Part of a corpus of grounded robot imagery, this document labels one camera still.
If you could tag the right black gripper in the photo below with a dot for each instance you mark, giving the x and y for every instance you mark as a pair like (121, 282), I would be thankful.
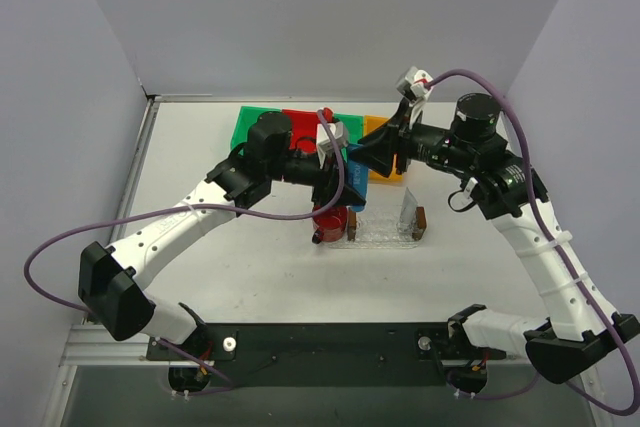
(398, 142)

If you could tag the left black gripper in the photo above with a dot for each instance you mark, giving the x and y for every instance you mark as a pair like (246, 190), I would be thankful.
(326, 183)

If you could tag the blue toothbrush case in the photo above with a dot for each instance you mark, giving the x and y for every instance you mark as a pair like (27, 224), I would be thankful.
(358, 174)

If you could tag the red mug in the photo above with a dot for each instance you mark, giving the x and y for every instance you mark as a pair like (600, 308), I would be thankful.
(330, 225)

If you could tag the clear holder with wooden ends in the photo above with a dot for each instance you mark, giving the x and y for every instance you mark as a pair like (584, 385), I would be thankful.
(419, 228)

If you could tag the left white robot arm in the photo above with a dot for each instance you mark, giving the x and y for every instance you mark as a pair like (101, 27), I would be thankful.
(113, 279)

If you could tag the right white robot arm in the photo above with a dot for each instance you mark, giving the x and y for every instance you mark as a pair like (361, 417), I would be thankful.
(573, 338)

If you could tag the clear textured oval tray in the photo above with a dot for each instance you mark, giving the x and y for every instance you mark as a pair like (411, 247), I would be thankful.
(376, 228)

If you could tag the yellow bin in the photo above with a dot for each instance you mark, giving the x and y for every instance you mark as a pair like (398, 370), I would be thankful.
(371, 123)

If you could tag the right green bin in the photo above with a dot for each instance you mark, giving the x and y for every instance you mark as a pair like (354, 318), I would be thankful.
(354, 125)

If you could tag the green bin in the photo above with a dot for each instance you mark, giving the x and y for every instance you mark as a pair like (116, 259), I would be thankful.
(247, 116)
(354, 125)

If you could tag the red bin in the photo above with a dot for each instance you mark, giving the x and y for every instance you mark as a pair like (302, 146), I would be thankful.
(304, 129)

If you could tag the left green bin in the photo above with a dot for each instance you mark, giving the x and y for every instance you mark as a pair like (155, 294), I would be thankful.
(247, 116)

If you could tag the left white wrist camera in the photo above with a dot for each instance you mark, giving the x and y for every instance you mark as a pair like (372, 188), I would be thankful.
(330, 131)

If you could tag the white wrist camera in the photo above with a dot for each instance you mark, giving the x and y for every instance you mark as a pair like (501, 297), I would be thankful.
(330, 131)
(414, 85)

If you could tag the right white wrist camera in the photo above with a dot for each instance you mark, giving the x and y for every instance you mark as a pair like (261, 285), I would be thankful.
(414, 85)

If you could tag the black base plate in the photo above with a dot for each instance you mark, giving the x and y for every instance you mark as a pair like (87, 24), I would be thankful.
(405, 354)

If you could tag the aluminium frame rail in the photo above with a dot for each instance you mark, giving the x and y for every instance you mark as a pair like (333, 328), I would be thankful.
(93, 345)

